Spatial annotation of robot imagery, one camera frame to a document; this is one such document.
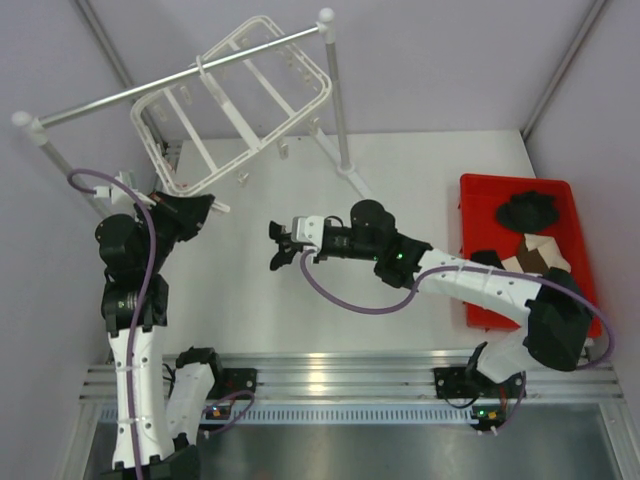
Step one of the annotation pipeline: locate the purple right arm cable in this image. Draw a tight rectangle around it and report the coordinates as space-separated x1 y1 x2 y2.
298 249 619 436

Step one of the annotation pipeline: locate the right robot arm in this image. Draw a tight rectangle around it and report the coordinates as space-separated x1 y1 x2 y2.
268 199 595 397

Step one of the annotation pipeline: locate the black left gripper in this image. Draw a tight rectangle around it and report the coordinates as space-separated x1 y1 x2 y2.
137 188 215 272

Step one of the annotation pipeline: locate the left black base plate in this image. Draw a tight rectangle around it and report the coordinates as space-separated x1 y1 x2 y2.
207 368 258 400

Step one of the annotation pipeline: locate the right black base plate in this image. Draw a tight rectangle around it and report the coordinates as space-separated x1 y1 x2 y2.
433 366 525 409

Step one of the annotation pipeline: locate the black white-striped sock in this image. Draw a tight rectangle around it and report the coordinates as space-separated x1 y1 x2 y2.
470 250 503 269

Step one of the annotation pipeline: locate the silver clothes rack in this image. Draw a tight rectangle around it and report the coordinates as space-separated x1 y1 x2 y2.
12 8 374 199

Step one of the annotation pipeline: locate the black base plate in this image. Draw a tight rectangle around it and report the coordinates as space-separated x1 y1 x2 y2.
433 366 525 409
207 368 258 400

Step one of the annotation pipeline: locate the red plastic tray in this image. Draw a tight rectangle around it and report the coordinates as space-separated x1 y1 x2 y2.
458 173 604 336

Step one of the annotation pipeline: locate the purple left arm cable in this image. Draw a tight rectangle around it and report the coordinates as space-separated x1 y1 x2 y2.
66 169 157 479

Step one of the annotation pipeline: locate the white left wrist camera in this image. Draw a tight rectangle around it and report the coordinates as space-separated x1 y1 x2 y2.
94 171 137 208

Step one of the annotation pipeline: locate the brown cream striped sock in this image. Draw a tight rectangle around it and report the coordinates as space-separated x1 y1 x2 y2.
501 234 572 275

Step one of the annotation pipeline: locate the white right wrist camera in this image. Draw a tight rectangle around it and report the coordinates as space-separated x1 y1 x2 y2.
291 215 325 248

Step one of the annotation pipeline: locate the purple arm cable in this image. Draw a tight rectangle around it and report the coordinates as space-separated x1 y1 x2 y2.
298 249 619 436
66 169 157 479

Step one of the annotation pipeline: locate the aluminium mounting rail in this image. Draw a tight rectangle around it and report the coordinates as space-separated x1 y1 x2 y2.
79 349 626 401

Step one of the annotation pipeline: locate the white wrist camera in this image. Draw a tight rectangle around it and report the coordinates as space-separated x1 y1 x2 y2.
291 215 325 248
94 171 137 208

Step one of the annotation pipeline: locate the black sock bundle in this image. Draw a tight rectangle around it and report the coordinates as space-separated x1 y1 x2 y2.
496 190 559 234

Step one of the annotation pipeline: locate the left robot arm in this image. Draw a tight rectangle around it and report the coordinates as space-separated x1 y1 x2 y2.
95 192 226 479

